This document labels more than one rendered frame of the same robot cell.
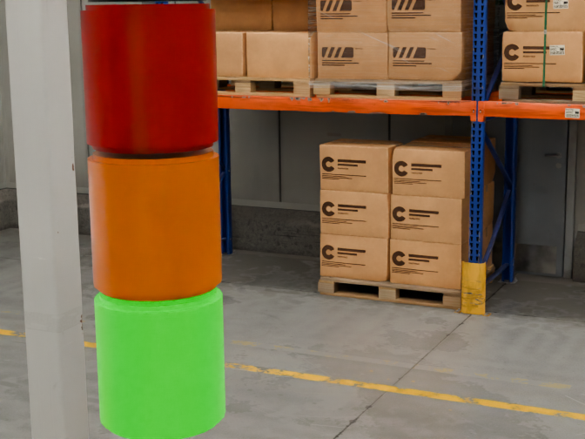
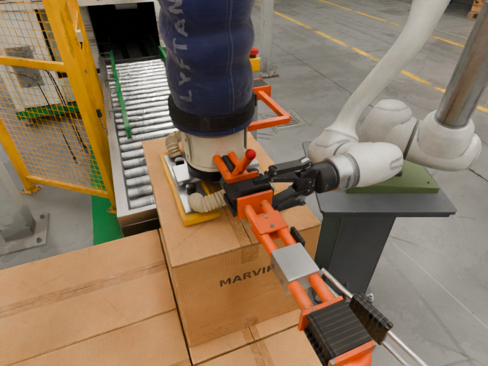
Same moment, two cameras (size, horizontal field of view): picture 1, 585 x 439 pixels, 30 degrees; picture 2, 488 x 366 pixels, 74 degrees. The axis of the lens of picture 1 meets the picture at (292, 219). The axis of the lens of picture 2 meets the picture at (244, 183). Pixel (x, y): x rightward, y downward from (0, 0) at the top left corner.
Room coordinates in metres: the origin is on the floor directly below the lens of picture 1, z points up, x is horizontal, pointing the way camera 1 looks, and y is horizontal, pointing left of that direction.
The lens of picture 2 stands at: (-0.37, -2.20, 1.56)
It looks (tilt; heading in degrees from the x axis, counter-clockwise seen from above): 38 degrees down; 44
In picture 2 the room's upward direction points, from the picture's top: straight up
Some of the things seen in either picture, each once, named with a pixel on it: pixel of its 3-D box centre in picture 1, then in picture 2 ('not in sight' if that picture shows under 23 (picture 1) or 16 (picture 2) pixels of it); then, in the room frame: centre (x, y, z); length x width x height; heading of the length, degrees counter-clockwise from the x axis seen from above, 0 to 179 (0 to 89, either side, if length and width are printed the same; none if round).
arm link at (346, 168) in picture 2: not in sight; (337, 173); (0.25, -1.91, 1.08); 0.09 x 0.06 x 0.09; 66
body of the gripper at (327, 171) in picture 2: not in sight; (311, 179); (0.19, -1.88, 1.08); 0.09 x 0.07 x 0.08; 156
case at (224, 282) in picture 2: not in sight; (219, 221); (0.16, -1.56, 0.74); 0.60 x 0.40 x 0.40; 65
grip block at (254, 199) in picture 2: not in sight; (247, 194); (0.04, -1.81, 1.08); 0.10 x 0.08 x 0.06; 156
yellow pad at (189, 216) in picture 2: not in sight; (185, 178); (0.05, -1.54, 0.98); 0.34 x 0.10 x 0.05; 66
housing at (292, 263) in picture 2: not in sight; (293, 268); (-0.04, -2.00, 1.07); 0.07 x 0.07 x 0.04; 66
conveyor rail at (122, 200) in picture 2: not in sight; (111, 118); (0.47, -0.06, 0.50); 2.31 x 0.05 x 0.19; 66
